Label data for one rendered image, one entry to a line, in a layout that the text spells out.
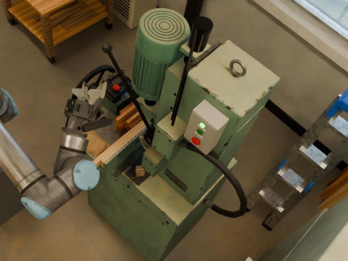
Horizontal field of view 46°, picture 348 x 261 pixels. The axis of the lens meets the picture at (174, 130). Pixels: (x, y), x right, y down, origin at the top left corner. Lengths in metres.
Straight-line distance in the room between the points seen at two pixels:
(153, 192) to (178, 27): 0.76
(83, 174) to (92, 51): 2.10
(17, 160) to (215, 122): 0.59
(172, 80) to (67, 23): 1.93
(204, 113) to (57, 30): 2.13
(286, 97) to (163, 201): 1.56
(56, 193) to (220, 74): 0.61
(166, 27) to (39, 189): 0.65
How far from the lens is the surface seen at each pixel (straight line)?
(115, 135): 1.82
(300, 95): 3.00
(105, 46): 1.43
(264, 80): 1.31
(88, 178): 1.29
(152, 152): 1.58
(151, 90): 1.52
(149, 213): 1.93
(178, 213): 1.80
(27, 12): 3.35
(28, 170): 1.29
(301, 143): 2.21
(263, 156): 3.01
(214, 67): 1.29
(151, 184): 1.83
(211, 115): 1.23
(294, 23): 2.66
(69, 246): 2.57
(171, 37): 1.36
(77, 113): 1.40
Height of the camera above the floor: 2.47
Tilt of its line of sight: 58 degrees down
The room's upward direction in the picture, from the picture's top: 17 degrees clockwise
